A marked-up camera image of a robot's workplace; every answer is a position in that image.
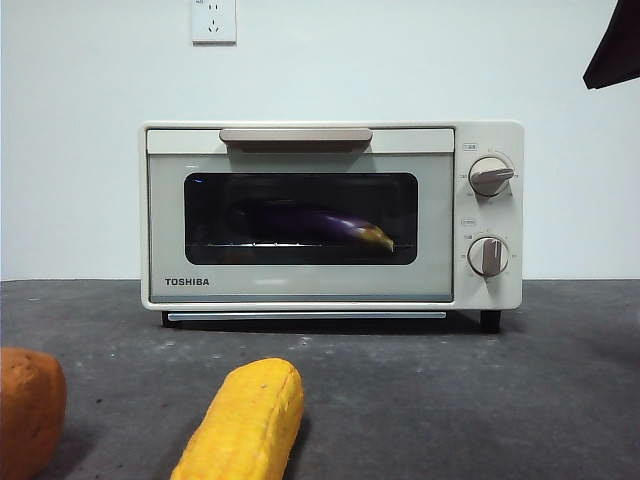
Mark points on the yellow toy corn cob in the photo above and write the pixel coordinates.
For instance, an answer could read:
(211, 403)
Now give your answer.
(245, 425)

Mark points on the white wall socket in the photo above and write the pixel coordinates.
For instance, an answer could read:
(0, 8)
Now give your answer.
(214, 22)

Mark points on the metal crumb tray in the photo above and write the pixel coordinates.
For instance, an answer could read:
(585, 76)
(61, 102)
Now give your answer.
(305, 316)

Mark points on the purple eggplant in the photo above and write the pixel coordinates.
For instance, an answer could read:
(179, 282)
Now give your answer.
(330, 222)

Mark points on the beige temperature knob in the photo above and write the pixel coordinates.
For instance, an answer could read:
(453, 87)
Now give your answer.
(489, 176)

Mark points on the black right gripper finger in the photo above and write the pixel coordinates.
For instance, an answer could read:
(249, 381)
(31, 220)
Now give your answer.
(617, 45)

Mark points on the cream Toshiba toaster oven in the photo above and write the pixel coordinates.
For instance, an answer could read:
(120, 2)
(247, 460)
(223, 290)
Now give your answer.
(487, 135)

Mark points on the orange toy vegetable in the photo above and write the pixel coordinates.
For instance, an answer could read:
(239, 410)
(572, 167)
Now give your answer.
(25, 415)

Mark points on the beige timer knob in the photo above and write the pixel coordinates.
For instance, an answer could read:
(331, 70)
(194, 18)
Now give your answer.
(487, 256)

